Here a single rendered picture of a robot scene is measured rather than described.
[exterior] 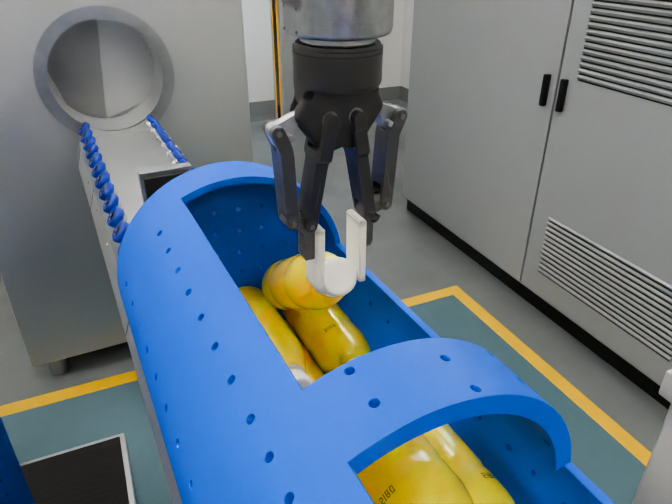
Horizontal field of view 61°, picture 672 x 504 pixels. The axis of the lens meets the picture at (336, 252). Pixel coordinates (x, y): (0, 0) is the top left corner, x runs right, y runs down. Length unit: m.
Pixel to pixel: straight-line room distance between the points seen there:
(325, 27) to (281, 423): 0.28
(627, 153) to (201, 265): 1.81
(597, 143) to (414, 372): 1.93
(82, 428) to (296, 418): 1.86
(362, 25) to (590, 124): 1.86
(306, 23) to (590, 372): 2.13
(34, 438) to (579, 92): 2.25
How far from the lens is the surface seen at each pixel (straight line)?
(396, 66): 5.82
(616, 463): 2.13
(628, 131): 2.17
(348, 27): 0.45
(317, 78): 0.47
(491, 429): 0.57
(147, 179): 1.13
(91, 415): 2.24
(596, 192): 2.29
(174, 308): 0.53
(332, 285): 0.57
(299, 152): 1.38
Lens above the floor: 1.48
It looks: 29 degrees down
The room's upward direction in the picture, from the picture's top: straight up
